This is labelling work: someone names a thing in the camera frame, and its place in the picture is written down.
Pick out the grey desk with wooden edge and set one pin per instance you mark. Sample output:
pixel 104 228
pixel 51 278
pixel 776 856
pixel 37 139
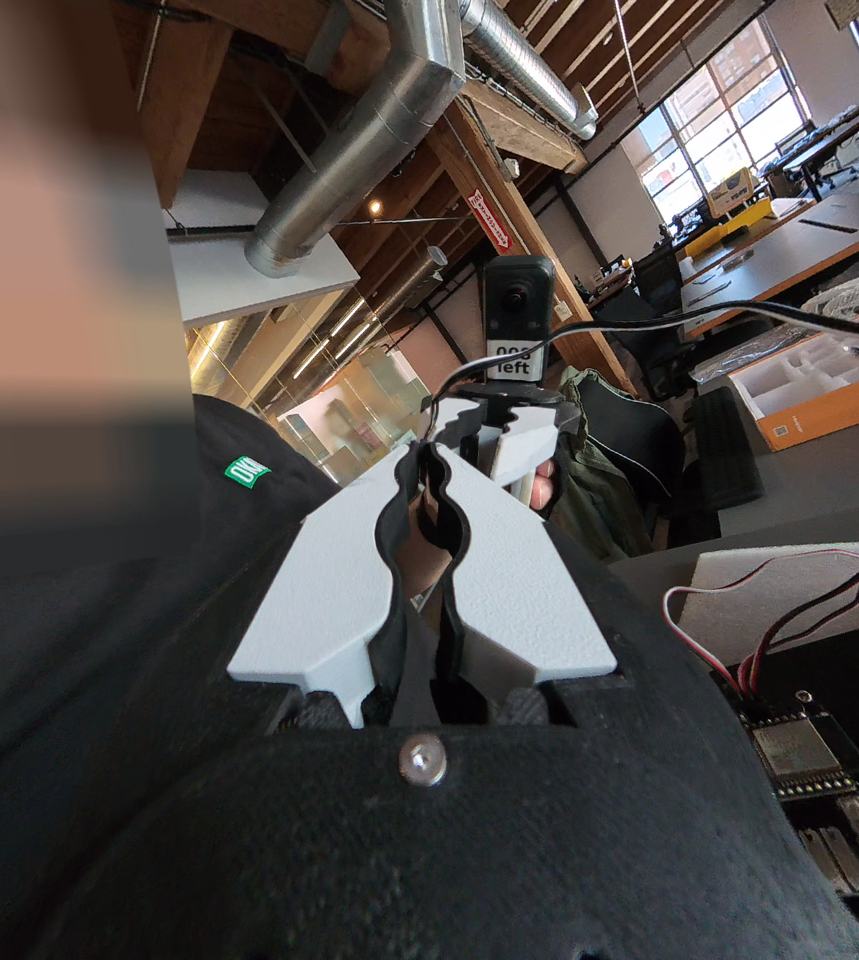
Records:
pixel 812 487

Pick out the red wall sign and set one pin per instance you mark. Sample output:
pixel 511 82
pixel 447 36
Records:
pixel 489 219

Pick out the orange white cardboard box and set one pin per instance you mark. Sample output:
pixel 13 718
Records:
pixel 834 412

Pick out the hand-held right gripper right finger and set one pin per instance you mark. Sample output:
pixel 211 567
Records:
pixel 527 600

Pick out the blue toy robot arm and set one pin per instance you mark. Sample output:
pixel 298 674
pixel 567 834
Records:
pixel 797 750

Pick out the silver air duct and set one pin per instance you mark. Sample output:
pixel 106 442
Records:
pixel 369 127
pixel 527 67

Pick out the black ribbed chair back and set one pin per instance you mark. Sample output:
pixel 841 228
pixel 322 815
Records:
pixel 729 450

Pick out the person's left hand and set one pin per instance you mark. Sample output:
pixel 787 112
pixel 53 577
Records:
pixel 426 559

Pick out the black office chair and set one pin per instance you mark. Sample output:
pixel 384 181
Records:
pixel 647 442

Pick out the olive green jacket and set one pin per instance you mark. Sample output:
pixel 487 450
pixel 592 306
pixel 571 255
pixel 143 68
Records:
pixel 594 487

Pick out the grey foam mat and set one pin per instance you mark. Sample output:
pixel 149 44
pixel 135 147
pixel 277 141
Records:
pixel 774 600

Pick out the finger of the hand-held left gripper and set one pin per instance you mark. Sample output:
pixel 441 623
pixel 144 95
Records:
pixel 523 446
pixel 453 420

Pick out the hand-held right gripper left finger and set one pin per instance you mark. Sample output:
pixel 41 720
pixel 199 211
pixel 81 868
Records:
pixel 317 600

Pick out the white hanging panel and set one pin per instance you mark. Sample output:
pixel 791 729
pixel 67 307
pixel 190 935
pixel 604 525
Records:
pixel 249 270

